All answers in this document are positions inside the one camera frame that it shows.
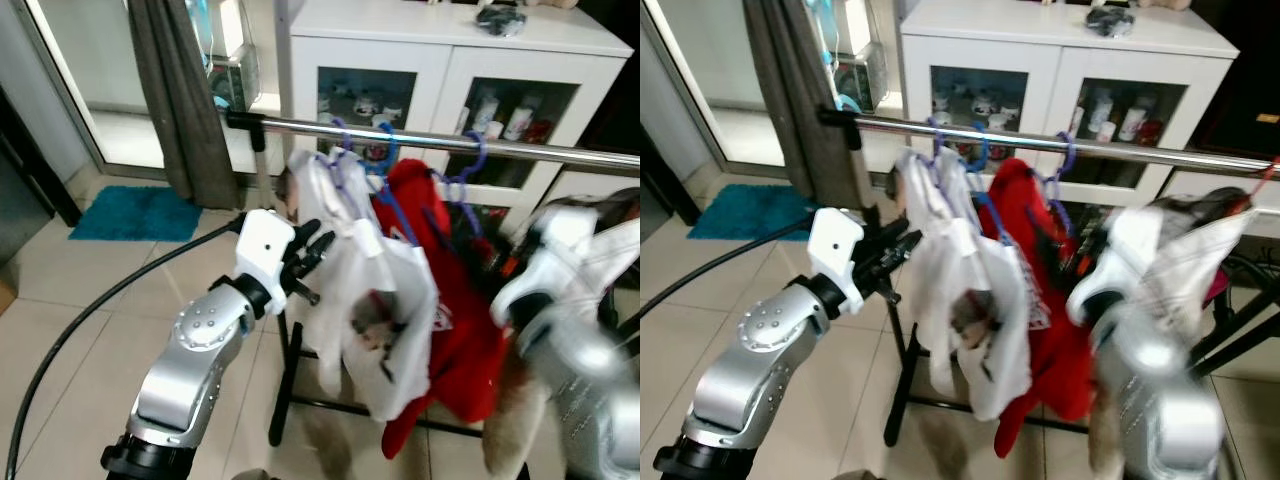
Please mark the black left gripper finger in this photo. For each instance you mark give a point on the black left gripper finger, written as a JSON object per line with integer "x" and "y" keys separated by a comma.
{"x": 322, "y": 245}
{"x": 316, "y": 268}
{"x": 897, "y": 269}
{"x": 902, "y": 244}

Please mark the red plastic hanger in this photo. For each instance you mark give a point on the red plastic hanger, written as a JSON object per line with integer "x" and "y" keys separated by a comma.
{"x": 1262, "y": 185}

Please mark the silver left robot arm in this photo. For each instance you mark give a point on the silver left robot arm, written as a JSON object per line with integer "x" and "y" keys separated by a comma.
{"x": 760, "y": 340}
{"x": 200, "y": 340}

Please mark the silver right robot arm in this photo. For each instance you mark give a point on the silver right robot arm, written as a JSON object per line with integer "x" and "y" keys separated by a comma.
{"x": 585, "y": 400}
{"x": 1160, "y": 400}

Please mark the purple hanger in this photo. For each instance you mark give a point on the purple hanger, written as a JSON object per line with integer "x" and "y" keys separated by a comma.
{"x": 938, "y": 160}
{"x": 1070, "y": 150}
{"x": 482, "y": 150}
{"x": 345, "y": 165}

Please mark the blue hanger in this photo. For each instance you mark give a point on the blue hanger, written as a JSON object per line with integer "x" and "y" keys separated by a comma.
{"x": 985, "y": 140}
{"x": 392, "y": 135}

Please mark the white printed t-shirt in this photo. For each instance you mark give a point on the white printed t-shirt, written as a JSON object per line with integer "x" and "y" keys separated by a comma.
{"x": 400, "y": 290}
{"x": 1000, "y": 290}

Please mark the teal floor mat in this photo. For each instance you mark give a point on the teal floor mat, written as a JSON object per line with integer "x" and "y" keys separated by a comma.
{"x": 745, "y": 212}
{"x": 135, "y": 213}

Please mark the red t-shirt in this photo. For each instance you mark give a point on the red t-shirt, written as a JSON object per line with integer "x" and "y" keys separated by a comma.
{"x": 1060, "y": 350}
{"x": 465, "y": 340}

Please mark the grey curtain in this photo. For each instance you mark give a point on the grey curtain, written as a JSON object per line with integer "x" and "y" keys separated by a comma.
{"x": 180, "y": 100}
{"x": 800, "y": 110}

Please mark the white glass door cabinet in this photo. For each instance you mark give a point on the white glass door cabinet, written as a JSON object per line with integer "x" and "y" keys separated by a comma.
{"x": 1050, "y": 65}
{"x": 440, "y": 65}

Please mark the dark grey cabinet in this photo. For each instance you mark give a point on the dark grey cabinet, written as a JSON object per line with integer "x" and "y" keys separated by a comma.
{"x": 20, "y": 215}

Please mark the dark round object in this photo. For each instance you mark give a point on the dark round object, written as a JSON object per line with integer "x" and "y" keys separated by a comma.
{"x": 1110, "y": 20}
{"x": 500, "y": 20}

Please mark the brown cardboard box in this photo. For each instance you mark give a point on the brown cardboard box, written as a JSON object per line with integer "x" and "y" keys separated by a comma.
{"x": 6, "y": 298}

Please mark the black television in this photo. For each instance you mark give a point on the black television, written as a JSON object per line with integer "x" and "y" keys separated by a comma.
{"x": 615, "y": 70}
{"x": 1240, "y": 70}

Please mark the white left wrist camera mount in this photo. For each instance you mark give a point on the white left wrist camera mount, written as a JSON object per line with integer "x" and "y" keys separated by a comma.
{"x": 262, "y": 245}
{"x": 835, "y": 250}

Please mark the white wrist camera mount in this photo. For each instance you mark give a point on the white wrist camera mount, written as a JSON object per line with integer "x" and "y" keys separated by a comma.
{"x": 1110, "y": 270}
{"x": 262, "y": 245}
{"x": 835, "y": 250}
{"x": 545, "y": 260}

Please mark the black clothes rack frame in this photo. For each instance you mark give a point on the black clothes rack frame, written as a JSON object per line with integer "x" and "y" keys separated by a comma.
{"x": 900, "y": 370}
{"x": 285, "y": 370}

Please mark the steel clothes rail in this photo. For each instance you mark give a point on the steel clothes rail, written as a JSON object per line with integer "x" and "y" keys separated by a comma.
{"x": 500, "y": 147}
{"x": 1150, "y": 155}

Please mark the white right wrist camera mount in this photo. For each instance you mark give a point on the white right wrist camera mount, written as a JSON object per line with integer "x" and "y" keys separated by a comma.
{"x": 545, "y": 260}
{"x": 1110, "y": 270}

